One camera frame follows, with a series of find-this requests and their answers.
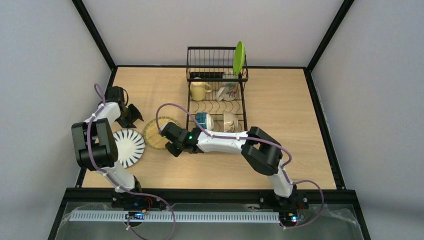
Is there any woven bamboo plate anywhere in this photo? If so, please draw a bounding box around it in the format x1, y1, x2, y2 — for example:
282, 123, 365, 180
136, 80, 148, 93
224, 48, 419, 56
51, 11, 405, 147
142, 116, 181, 151

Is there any black rimmed white bowl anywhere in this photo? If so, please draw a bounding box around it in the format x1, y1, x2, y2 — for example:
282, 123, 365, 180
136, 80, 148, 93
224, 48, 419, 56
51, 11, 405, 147
195, 112, 214, 131

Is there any plain white bowl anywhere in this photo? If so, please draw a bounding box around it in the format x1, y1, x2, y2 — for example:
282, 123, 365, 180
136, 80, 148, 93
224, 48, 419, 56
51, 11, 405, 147
222, 111, 239, 133

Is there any yellow ceramic mug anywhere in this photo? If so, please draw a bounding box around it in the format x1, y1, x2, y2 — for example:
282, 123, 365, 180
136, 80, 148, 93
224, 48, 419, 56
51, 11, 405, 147
189, 77, 213, 101

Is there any black wire dish rack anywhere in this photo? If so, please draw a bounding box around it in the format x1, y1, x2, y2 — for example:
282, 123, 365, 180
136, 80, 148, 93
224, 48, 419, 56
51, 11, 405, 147
185, 46, 249, 132

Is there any green plastic plate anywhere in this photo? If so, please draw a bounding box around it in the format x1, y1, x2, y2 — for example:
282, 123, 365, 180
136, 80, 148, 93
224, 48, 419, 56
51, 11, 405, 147
232, 41, 246, 76

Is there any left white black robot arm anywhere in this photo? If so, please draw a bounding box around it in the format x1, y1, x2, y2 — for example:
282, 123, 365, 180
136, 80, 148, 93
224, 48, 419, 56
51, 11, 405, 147
71, 83, 143, 194

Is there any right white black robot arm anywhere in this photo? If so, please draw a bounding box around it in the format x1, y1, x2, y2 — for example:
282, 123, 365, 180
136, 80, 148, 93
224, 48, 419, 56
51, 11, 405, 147
160, 122, 294, 198

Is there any blue striped white plate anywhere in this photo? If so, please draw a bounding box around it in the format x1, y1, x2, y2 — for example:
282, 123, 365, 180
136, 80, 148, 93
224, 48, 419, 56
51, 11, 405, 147
112, 128, 146, 168

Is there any white slotted cable duct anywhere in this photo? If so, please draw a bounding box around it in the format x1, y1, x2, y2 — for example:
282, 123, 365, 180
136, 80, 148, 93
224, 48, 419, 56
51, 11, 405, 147
69, 210, 280, 223

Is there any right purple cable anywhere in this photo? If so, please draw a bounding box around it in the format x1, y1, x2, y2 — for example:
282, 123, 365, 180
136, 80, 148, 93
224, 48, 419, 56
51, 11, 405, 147
155, 103, 326, 230

